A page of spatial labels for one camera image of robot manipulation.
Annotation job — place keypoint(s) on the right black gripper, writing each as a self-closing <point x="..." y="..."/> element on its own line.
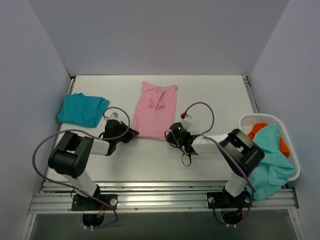
<point x="170" y="136"/>

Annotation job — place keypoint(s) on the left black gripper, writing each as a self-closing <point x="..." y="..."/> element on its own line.
<point x="129" y="133"/>

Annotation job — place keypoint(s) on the pink t shirt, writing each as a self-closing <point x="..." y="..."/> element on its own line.
<point x="155" y="111"/>

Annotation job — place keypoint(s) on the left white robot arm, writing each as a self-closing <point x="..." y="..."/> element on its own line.
<point x="70" y="156"/>

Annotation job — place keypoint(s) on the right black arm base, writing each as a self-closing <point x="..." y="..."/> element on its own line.
<point x="229" y="210"/>

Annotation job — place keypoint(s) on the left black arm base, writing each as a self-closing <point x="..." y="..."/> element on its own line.
<point x="95" y="209"/>

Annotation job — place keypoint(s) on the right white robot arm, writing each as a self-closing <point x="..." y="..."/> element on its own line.
<point x="240" y="152"/>

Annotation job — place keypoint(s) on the folded teal t shirt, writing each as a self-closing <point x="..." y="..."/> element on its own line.
<point x="82" y="110"/>

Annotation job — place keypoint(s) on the white plastic laundry basket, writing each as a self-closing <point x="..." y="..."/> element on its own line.
<point x="246" y="123"/>

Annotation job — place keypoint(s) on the orange t shirt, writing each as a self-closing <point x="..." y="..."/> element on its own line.
<point x="282" y="145"/>

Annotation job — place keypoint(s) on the light turquoise t shirt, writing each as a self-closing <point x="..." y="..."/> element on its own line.
<point x="275" y="169"/>

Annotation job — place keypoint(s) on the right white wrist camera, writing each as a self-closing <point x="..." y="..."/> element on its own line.
<point x="186" y="120"/>

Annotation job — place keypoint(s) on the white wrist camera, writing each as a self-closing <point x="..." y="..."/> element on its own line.
<point x="113" y="116"/>
<point x="186" y="120"/>

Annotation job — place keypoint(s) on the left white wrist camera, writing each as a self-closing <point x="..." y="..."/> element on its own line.
<point x="113" y="116"/>

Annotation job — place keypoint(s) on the aluminium mounting rail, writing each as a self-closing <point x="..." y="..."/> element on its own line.
<point x="133" y="197"/>

